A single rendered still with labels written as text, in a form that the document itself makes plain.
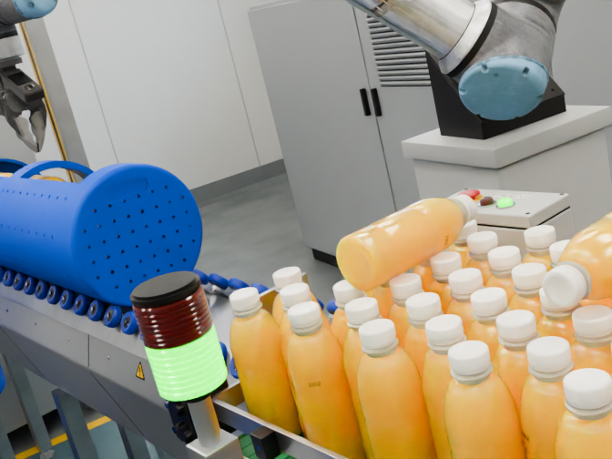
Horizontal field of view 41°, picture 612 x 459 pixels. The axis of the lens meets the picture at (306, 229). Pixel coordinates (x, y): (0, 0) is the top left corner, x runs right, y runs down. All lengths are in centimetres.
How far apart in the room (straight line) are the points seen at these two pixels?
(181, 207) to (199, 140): 510
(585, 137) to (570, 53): 100
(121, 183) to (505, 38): 76
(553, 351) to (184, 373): 33
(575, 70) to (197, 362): 222
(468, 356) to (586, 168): 107
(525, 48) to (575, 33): 130
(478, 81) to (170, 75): 532
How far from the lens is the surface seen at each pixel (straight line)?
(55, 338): 194
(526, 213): 121
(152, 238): 165
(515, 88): 150
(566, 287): 81
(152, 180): 165
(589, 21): 284
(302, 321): 98
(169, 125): 668
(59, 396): 229
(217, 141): 682
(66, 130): 268
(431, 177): 185
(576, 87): 281
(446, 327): 86
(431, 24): 148
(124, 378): 163
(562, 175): 177
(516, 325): 84
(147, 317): 72
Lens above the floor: 147
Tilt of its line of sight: 16 degrees down
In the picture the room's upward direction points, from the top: 14 degrees counter-clockwise
